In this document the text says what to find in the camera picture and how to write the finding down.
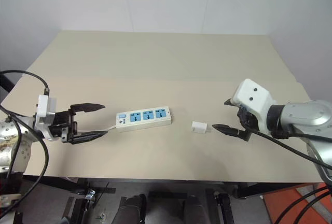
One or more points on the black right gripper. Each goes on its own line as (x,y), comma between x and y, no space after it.
(246,119)

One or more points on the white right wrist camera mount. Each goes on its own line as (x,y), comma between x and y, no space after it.
(252,97)

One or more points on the silver metal clamp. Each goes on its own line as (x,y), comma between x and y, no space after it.
(90,195)

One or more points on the dark rounded shape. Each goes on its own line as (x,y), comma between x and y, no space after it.
(131,209)

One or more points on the white power strip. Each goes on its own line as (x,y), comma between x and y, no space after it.
(145,119)

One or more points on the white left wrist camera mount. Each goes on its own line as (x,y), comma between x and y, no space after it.
(42,110)

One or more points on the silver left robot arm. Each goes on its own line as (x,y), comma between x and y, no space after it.
(15,141)

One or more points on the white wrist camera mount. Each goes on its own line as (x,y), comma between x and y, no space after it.
(42,110)
(252,97)

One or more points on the white plug adapter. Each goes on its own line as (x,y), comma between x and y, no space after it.
(198,126)

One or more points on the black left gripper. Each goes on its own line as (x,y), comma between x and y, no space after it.
(61,123)

